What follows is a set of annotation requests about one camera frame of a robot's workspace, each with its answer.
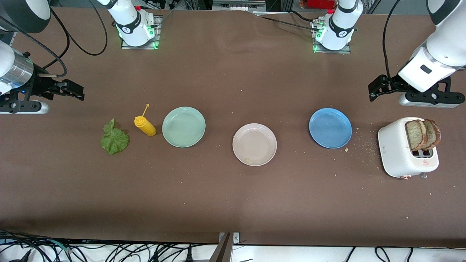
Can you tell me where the metal table edge bracket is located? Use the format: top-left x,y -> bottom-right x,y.
209,232 -> 241,262

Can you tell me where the black cable on table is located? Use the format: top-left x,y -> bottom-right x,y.
251,10 -> 323,32

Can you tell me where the blue plate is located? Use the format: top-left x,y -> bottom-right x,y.
309,108 -> 353,149

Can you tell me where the red box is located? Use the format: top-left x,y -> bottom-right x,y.
305,0 -> 336,10

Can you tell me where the yellow squeeze bottle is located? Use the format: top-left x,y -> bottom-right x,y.
134,103 -> 157,137

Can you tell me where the teal floor cable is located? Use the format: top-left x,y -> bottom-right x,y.
35,238 -> 71,252

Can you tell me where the green lettuce leaf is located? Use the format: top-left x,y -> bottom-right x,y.
100,118 -> 130,155

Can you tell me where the grey metal frame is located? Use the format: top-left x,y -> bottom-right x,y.
212,0 -> 267,12

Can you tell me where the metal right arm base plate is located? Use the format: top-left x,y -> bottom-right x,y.
120,15 -> 162,50

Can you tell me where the brown bread slice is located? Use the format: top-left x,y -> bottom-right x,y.
405,119 -> 427,151
422,119 -> 442,150

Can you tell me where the beige plate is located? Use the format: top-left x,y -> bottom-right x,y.
232,123 -> 277,167

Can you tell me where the white toaster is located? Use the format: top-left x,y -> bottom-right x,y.
378,117 -> 440,179

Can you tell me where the black floor cable with plug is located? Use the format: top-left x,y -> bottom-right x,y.
11,249 -> 34,262

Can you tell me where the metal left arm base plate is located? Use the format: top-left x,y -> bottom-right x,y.
312,18 -> 352,55

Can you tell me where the light green plate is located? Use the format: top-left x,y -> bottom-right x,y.
162,106 -> 206,148

